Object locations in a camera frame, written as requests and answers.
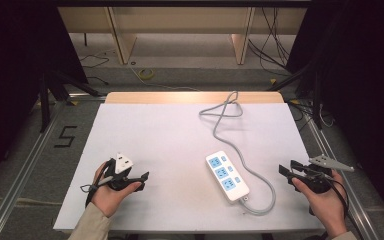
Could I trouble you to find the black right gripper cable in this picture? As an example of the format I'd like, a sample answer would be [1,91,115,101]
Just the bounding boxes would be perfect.
[326,176,365,240]

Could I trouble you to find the metal floor rail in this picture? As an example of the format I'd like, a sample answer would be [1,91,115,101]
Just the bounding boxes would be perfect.
[0,99,68,240]
[301,109,381,240]

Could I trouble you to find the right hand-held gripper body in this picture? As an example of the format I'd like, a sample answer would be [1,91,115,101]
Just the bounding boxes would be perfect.
[295,153,355,195]

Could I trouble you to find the tangled floor cables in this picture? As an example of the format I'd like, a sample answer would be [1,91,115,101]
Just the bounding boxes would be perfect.
[287,98,336,132]

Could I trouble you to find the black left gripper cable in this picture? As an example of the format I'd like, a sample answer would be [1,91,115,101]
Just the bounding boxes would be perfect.
[79,160,115,208]

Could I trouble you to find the yellow tape roll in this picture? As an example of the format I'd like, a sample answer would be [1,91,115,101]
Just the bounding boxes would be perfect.
[137,67,155,81]

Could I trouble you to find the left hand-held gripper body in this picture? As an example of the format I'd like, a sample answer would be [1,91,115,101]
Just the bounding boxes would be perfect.
[104,152,140,192]

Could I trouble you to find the bundle of black cables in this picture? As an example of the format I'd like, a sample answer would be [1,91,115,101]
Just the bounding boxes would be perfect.
[247,7,293,76]

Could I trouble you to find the white floor cable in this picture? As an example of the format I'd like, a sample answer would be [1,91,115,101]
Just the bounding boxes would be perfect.
[127,63,202,93]

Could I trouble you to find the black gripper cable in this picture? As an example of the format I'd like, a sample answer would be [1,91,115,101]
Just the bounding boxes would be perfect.
[79,160,115,208]
[326,176,365,240]

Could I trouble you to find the black curtain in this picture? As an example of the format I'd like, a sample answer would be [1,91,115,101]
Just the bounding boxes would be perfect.
[0,0,89,194]
[284,0,384,231]

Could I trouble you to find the beige wooden desk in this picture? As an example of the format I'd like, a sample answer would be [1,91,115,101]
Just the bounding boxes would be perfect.
[57,6,308,66]

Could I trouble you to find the black metal stand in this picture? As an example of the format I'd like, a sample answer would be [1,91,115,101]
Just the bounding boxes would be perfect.
[39,68,102,134]
[265,56,325,131]

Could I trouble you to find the person's right hand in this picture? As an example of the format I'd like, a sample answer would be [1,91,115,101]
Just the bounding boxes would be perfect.
[291,169,349,239]

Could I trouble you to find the person's left hand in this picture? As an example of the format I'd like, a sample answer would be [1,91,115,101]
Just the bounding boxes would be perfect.
[90,161,143,219]

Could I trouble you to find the thin black floor cable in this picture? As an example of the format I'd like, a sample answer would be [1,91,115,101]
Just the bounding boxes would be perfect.
[79,53,111,86]

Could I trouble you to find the white power strip with cable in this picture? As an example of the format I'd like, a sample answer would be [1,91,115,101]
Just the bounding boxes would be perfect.
[198,90,277,217]

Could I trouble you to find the white power strip blue sockets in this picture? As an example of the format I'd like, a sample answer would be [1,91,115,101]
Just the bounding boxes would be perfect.
[205,150,251,203]

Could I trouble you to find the white table mat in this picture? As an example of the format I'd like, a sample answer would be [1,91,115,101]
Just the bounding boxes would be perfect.
[53,102,325,232]

